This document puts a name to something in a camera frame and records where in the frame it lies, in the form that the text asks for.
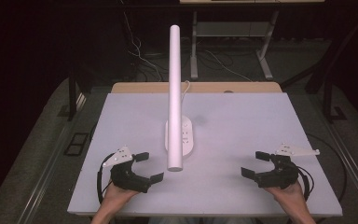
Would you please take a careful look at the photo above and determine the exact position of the person's left hand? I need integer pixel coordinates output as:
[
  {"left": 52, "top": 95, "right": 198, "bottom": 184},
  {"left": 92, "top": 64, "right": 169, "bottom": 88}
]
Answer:
[{"left": 100, "top": 182, "right": 140, "bottom": 214}]

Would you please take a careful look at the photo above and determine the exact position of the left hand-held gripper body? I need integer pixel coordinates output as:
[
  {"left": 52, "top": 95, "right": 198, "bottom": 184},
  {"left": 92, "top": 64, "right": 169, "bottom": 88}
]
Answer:
[{"left": 102, "top": 145, "right": 152, "bottom": 194}]

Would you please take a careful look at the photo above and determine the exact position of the black floor socket plate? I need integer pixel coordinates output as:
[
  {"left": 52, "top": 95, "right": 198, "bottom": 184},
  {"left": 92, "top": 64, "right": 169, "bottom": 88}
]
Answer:
[{"left": 62, "top": 132, "right": 90, "bottom": 157}]

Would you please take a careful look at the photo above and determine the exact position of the black metal stand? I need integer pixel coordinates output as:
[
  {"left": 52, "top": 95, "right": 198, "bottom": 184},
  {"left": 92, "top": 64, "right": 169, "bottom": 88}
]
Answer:
[{"left": 304, "top": 55, "right": 349, "bottom": 123}]

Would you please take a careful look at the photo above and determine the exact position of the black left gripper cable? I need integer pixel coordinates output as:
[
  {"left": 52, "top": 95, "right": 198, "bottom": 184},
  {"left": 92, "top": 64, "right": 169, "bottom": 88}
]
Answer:
[{"left": 96, "top": 152, "right": 116, "bottom": 205}]

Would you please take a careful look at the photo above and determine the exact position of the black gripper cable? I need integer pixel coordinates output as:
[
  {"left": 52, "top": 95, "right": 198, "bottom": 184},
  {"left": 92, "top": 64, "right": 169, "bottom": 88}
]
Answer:
[
  {"left": 296, "top": 165, "right": 315, "bottom": 202},
  {"left": 96, "top": 152, "right": 116, "bottom": 205}
]

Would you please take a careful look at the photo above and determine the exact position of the thin white floor cable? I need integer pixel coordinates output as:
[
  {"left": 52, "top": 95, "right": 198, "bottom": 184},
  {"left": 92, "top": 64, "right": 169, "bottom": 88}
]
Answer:
[
  {"left": 119, "top": 0, "right": 164, "bottom": 82},
  {"left": 204, "top": 49, "right": 254, "bottom": 83}
]

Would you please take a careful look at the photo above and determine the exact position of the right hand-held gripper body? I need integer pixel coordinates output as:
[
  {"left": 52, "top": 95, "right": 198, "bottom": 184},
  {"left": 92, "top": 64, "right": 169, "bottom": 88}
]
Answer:
[{"left": 255, "top": 142, "right": 321, "bottom": 189}]

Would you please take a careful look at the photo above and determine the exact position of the white table mat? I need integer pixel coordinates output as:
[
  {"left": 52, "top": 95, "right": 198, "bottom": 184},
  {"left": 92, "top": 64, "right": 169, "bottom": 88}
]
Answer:
[{"left": 67, "top": 91, "right": 344, "bottom": 218}]

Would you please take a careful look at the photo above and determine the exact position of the white lamp cable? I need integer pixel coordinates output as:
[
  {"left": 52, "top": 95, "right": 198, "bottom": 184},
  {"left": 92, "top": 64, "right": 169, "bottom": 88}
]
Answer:
[{"left": 180, "top": 79, "right": 191, "bottom": 105}]

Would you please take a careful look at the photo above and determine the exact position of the long black cable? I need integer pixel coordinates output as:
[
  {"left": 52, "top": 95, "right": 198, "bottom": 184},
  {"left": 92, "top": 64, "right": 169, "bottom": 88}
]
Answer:
[{"left": 305, "top": 133, "right": 348, "bottom": 204}]

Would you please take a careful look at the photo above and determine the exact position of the metal floor rail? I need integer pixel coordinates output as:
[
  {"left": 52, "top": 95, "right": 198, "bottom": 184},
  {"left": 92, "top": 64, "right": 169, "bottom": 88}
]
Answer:
[
  {"left": 324, "top": 122, "right": 358, "bottom": 223},
  {"left": 17, "top": 122, "right": 76, "bottom": 224}
]

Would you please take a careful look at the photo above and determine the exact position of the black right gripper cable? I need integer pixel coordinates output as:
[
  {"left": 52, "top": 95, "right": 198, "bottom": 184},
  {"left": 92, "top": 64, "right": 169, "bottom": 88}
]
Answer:
[{"left": 296, "top": 165, "right": 315, "bottom": 202}]

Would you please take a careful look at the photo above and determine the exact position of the white desk lamp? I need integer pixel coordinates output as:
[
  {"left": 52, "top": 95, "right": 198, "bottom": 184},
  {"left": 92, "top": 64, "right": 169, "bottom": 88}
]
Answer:
[{"left": 164, "top": 24, "right": 195, "bottom": 173}]

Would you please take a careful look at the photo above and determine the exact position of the white metal desk frame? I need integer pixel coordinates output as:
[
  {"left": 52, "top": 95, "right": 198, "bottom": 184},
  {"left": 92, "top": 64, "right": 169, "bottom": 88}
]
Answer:
[{"left": 179, "top": 0, "right": 326, "bottom": 81}]

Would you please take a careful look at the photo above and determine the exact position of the person's right hand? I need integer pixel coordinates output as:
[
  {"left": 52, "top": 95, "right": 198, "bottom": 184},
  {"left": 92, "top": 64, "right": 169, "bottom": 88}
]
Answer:
[{"left": 265, "top": 182, "right": 306, "bottom": 215}]

